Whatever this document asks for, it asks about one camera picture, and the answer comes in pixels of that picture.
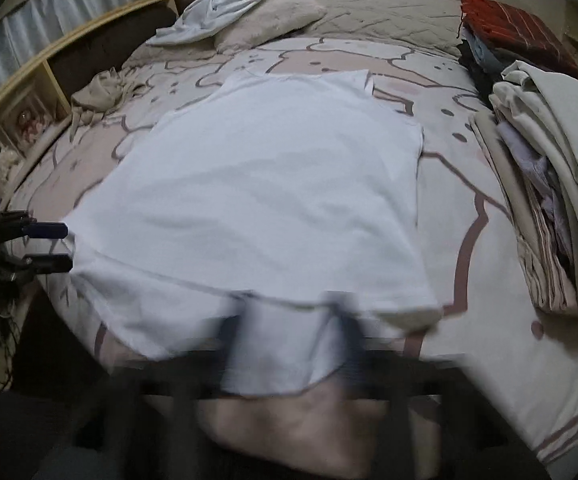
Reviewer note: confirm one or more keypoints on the stack of light folded clothes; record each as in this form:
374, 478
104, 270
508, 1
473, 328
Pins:
559, 160

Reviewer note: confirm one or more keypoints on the wooden bedside shelf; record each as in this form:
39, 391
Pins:
94, 25

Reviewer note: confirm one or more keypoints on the beige crumpled garment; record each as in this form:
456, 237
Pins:
99, 95

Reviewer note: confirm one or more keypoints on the fluffy cream pillow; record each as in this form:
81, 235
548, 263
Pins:
269, 15

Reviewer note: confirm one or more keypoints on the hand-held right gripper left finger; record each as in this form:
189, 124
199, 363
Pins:
229, 340

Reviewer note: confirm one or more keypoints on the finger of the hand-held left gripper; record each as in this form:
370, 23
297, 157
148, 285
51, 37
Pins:
49, 262
49, 230

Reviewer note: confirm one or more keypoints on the white crumpled sheet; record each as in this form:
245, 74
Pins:
219, 5

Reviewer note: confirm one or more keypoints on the printed bear bedspread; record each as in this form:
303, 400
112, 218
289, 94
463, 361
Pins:
469, 235

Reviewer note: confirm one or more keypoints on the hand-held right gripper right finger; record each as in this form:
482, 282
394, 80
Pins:
349, 340

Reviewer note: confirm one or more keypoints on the red plaid folded cloth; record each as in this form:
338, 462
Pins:
519, 30

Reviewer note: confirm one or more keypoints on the clear display box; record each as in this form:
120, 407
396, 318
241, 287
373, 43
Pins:
29, 120

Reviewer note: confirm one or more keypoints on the white t-shirt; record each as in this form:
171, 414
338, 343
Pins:
269, 185

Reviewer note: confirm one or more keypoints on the large quilted beige pillow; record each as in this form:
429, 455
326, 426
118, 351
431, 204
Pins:
389, 12

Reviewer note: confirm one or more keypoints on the stack of dark folded clothes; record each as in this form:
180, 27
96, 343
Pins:
479, 65

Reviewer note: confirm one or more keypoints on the white curtain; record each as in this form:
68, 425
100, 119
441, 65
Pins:
69, 0

